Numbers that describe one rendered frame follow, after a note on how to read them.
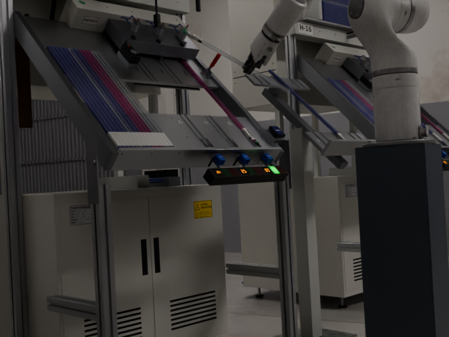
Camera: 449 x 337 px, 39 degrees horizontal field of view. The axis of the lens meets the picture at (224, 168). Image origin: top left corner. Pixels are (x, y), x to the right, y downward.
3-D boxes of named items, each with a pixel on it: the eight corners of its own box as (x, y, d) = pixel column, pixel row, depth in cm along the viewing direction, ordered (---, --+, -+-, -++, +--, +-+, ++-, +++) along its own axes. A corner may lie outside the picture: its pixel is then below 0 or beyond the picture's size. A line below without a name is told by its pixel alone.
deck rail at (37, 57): (110, 170, 170) (119, 153, 167) (104, 170, 169) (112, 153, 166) (14, 27, 207) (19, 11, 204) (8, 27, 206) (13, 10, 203)
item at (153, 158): (271, 164, 216) (282, 148, 213) (110, 170, 170) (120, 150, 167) (269, 162, 217) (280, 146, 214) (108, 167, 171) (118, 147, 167)
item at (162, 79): (212, 97, 236) (218, 86, 234) (54, 86, 190) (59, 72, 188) (169, 48, 254) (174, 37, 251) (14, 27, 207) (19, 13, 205)
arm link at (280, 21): (274, 17, 221) (261, 21, 213) (295, -14, 213) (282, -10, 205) (291, 33, 219) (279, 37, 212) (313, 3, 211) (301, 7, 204)
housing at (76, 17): (173, 57, 252) (188, 26, 245) (64, 43, 218) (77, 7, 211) (163, 45, 256) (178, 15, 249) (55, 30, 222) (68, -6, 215)
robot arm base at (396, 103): (443, 144, 171) (439, 75, 171) (425, 142, 154) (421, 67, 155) (375, 148, 181) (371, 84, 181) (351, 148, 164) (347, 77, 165)
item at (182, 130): (273, 156, 216) (278, 150, 214) (111, 160, 170) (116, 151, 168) (242, 122, 226) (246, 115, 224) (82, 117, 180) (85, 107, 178)
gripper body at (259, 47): (284, 45, 216) (267, 69, 222) (278, 27, 222) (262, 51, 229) (266, 37, 212) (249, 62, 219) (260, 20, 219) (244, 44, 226)
